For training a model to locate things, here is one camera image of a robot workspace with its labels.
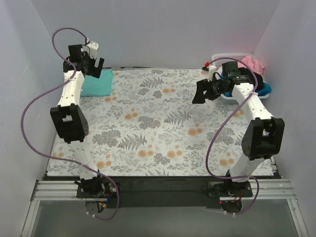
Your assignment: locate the floral table cloth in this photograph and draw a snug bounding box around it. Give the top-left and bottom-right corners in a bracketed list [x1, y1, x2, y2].
[44, 68, 275, 177]

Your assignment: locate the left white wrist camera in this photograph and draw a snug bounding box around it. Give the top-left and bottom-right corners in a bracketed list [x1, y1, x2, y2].
[84, 41, 99, 59]

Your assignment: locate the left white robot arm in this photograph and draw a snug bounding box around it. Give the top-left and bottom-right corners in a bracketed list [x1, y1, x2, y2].
[50, 41, 105, 197]

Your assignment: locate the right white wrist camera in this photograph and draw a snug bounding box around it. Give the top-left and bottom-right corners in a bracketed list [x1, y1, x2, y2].
[201, 62, 217, 81]

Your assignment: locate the black t shirt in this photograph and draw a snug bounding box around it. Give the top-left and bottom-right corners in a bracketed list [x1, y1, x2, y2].
[238, 67, 264, 91]

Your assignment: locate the blue t shirt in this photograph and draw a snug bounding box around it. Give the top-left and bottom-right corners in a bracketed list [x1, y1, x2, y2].
[224, 73, 272, 97]

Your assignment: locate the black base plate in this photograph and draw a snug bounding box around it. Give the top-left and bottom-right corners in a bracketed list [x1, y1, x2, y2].
[75, 176, 253, 208]

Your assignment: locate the pink t shirt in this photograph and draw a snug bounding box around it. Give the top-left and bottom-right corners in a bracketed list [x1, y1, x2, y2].
[241, 55, 265, 75]

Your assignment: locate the aluminium frame rail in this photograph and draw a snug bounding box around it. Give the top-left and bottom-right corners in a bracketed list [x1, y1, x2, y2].
[21, 179, 308, 237]

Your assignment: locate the white plastic laundry basket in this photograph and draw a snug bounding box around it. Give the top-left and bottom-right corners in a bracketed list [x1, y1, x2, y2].
[211, 53, 257, 104]

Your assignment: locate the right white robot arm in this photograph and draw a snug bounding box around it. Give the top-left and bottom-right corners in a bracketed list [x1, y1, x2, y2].
[192, 57, 285, 197]

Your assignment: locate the teal t shirt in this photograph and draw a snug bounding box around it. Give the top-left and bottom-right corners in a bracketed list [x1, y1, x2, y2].
[80, 69, 113, 97]

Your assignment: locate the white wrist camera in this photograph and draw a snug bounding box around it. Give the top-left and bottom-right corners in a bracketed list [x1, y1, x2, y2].
[84, 41, 99, 59]
[201, 62, 217, 81]

